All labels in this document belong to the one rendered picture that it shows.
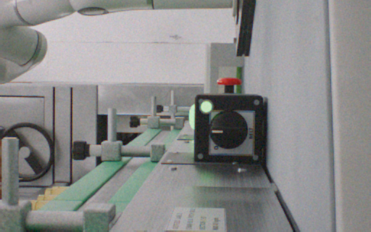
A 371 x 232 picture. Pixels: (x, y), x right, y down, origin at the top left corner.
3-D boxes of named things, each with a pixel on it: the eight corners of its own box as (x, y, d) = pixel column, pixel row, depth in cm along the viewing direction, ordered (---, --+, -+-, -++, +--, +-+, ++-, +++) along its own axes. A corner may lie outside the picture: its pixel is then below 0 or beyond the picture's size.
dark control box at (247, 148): (261, 156, 86) (196, 154, 86) (262, 93, 85) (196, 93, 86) (266, 164, 78) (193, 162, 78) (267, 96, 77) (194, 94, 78)
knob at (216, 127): (247, 148, 78) (248, 152, 75) (209, 148, 78) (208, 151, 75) (248, 110, 78) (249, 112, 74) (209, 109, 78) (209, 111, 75)
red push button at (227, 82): (217, 97, 112) (217, 77, 112) (240, 98, 112) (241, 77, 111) (217, 98, 108) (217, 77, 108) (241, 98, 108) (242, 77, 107)
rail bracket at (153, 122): (183, 168, 156) (130, 167, 156) (185, 96, 155) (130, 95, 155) (182, 170, 153) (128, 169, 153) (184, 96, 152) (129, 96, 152)
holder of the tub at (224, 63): (240, 153, 173) (209, 152, 174) (241, 46, 172) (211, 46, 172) (242, 161, 156) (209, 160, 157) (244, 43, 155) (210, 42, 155)
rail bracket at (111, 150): (169, 159, 96) (76, 157, 96) (169, 108, 95) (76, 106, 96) (167, 163, 92) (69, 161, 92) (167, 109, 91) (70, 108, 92)
